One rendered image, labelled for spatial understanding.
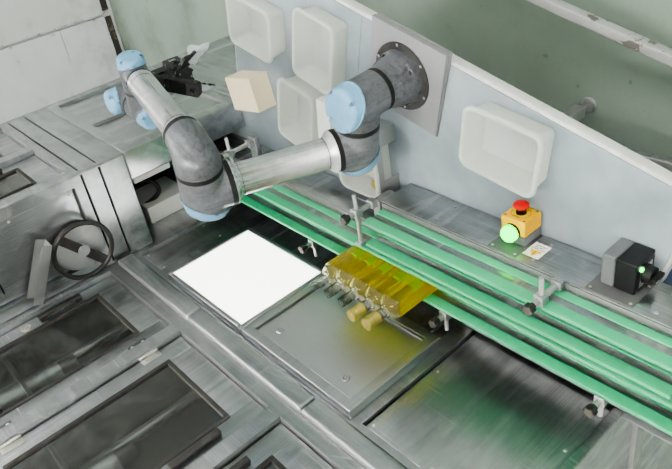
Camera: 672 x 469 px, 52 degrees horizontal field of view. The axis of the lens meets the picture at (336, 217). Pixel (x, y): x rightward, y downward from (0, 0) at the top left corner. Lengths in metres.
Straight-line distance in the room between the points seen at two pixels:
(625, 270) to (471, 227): 0.42
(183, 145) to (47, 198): 0.83
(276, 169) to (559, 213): 0.70
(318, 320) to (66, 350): 0.79
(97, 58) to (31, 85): 0.50
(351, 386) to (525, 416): 0.43
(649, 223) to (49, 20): 4.34
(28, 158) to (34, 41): 2.60
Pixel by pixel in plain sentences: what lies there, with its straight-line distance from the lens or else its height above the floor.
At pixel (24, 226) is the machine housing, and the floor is 1.62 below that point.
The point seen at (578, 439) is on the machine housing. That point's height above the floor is 1.01.
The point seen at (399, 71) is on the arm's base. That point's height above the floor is 0.82.
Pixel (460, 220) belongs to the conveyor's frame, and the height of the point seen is 0.82.
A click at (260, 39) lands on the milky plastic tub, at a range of 2.35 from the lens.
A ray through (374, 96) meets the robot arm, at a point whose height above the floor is 0.92.
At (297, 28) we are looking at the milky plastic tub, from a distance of 2.07.
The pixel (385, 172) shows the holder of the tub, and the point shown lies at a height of 0.80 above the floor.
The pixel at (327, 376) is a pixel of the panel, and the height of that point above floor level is 1.27.
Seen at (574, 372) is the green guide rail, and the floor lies 0.94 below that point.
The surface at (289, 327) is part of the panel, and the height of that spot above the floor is 1.22.
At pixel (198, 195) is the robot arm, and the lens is 1.69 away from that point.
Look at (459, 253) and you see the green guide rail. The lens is 1.77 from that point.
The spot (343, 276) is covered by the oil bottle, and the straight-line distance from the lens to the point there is 1.91.
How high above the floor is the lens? 1.98
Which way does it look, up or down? 30 degrees down
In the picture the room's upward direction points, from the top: 121 degrees counter-clockwise
